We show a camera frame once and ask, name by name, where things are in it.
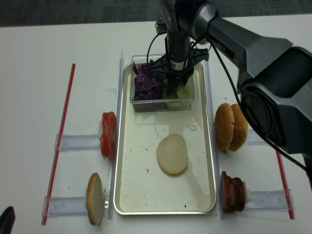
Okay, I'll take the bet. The upper left clear holder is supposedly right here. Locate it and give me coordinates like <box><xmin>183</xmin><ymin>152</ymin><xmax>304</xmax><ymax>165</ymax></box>
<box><xmin>54</xmin><ymin>135</ymin><xmax>100</xmax><ymax>151</ymax></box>

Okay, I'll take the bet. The rear tomato slice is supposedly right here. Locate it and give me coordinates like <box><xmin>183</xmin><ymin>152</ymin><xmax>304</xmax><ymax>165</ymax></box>
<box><xmin>100</xmin><ymin>111</ymin><xmax>114</xmax><ymax>156</ymax></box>

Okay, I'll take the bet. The rear meat patty slice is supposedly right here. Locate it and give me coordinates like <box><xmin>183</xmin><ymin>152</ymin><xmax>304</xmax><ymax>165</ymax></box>
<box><xmin>233</xmin><ymin>177</ymin><xmax>245</xmax><ymax>212</ymax></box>

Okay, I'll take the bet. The white pusher block tomato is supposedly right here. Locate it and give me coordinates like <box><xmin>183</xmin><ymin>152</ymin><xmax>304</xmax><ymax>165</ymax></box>
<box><xmin>98</xmin><ymin>121</ymin><xmax>103</xmax><ymax>138</ymax></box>

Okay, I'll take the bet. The white pusher block meat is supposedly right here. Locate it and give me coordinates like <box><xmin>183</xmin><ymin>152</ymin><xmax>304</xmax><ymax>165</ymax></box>
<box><xmin>243</xmin><ymin>181</ymin><xmax>251</xmax><ymax>205</ymax></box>

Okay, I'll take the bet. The tomato slice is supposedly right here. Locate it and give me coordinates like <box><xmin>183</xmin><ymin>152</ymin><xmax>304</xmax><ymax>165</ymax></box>
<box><xmin>101</xmin><ymin>112</ymin><xmax>117</xmax><ymax>158</ymax></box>
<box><xmin>100</xmin><ymin>111</ymin><xmax>114</xmax><ymax>156</ymax></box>

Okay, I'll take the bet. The standing bun half left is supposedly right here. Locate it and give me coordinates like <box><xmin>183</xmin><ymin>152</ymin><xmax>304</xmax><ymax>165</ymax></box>
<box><xmin>87</xmin><ymin>173</ymin><xmax>103</xmax><ymax>225</ymax></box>

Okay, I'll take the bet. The lower left clear holder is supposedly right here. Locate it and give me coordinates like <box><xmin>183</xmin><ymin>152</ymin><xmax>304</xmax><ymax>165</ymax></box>
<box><xmin>41</xmin><ymin>196</ymin><xmax>88</xmax><ymax>218</ymax></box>

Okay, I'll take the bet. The bottom bun slice on tray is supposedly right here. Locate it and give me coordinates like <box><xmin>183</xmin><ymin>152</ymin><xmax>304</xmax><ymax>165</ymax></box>
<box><xmin>156</xmin><ymin>134</ymin><xmax>189</xmax><ymax>176</ymax></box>

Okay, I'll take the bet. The red strip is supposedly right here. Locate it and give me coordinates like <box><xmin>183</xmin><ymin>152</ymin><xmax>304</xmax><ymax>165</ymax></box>
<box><xmin>275</xmin><ymin>151</ymin><xmax>294</xmax><ymax>220</ymax></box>
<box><xmin>41</xmin><ymin>63</ymin><xmax>76</xmax><ymax>226</ymax></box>

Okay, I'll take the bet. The right sesame bun top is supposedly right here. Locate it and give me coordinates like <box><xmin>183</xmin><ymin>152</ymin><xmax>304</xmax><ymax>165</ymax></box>
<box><xmin>229</xmin><ymin>103</ymin><xmax>249</xmax><ymax>152</ymax></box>

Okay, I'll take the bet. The sesame bun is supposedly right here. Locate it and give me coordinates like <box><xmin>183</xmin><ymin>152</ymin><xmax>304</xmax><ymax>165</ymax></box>
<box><xmin>214</xmin><ymin>103</ymin><xmax>234</xmax><ymax>151</ymax></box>
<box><xmin>229</xmin><ymin>103</ymin><xmax>249</xmax><ymax>152</ymax></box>

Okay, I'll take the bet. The meat patty slice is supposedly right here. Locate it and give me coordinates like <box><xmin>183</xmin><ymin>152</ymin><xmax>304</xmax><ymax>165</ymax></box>
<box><xmin>221</xmin><ymin>171</ymin><xmax>236</xmax><ymax>213</ymax></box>
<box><xmin>233</xmin><ymin>177</ymin><xmax>245</xmax><ymax>212</ymax></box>

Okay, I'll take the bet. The left red strip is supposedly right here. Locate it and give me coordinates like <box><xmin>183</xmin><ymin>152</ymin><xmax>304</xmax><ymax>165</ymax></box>
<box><xmin>41</xmin><ymin>63</ymin><xmax>76</xmax><ymax>226</ymax></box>

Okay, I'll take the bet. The chopped purple cabbage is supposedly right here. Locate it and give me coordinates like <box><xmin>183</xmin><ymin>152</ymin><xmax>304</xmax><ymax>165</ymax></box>
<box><xmin>133</xmin><ymin>63</ymin><xmax>168</xmax><ymax>101</ymax></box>

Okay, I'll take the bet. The left sesame bun top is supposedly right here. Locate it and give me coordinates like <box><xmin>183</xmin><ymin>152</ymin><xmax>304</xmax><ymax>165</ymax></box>
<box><xmin>214</xmin><ymin>103</ymin><xmax>234</xmax><ymax>151</ymax></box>

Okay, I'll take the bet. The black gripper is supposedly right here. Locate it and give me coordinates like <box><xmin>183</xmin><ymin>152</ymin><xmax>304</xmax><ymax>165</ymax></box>
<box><xmin>147</xmin><ymin>34</ymin><xmax>209</xmax><ymax>92</ymax></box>

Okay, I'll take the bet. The black object at corner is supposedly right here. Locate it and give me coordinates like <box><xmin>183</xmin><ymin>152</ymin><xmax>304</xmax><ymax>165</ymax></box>
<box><xmin>0</xmin><ymin>206</ymin><xmax>16</xmax><ymax>234</ymax></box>

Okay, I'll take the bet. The clear plastic salad box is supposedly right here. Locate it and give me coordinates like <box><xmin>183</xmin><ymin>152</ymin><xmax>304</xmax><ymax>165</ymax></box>
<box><xmin>128</xmin><ymin>56</ymin><xmax>198</xmax><ymax>112</ymax></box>

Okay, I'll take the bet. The front meat patty slice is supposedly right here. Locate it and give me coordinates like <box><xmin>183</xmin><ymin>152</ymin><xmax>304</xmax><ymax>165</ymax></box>
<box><xmin>221</xmin><ymin>171</ymin><xmax>236</xmax><ymax>213</ymax></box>

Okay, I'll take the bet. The cream metal tray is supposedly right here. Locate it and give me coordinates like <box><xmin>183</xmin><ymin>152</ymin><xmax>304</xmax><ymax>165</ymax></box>
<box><xmin>114</xmin><ymin>64</ymin><xmax>216</xmax><ymax>215</ymax></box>

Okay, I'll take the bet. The front tomato slice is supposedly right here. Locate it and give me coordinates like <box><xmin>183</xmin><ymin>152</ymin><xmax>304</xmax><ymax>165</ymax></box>
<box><xmin>101</xmin><ymin>112</ymin><xmax>117</xmax><ymax>158</ymax></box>

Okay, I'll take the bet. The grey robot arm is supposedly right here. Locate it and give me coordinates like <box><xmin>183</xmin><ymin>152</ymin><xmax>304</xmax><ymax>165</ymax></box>
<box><xmin>149</xmin><ymin>0</ymin><xmax>312</xmax><ymax>177</ymax></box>

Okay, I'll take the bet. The lower right clear holder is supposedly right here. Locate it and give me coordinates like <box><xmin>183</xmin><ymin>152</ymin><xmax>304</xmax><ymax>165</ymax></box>
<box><xmin>244</xmin><ymin>190</ymin><xmax>295</xmax><ymax>211</ymax></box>

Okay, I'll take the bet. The right red strip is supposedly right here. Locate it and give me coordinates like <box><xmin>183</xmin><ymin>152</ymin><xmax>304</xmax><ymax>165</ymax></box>
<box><xmin>275</xmin><ymin>151</ymin><xmax>294</xmax><ymax>220</ymax></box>

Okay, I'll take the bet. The green lettuce pile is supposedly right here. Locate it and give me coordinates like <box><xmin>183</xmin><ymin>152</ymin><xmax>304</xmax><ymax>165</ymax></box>
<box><xmin>163</xmin><ymin>82</ymin><xmax>191</xmax><ymax>109</ymax></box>

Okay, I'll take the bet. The left clear acrylic rail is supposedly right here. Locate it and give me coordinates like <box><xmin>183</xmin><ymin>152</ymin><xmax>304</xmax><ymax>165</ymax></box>
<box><xmin>106</xmin><ymin>52</ymin><xmax>124</xmax><ymax>219</ymax></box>

